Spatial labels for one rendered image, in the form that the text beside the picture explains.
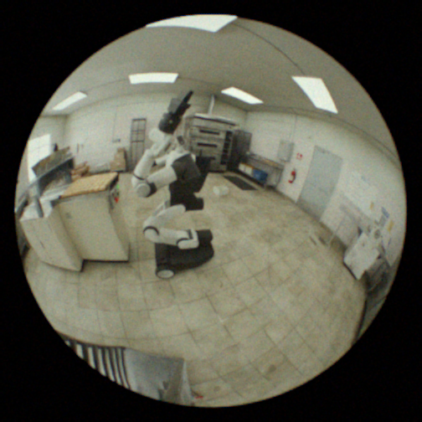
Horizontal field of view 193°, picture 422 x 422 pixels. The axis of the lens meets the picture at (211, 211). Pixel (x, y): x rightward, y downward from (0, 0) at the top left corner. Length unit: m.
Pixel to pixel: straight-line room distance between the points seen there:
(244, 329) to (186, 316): 0.55
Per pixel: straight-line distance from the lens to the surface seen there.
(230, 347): 1.31
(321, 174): 4.10
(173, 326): 1.26
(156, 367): 1.18
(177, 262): 1.30
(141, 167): 0.62
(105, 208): 1.09
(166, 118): 0.58
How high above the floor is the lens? 1.25
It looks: 32 degrees down
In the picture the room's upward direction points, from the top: 11 degrees clockwise
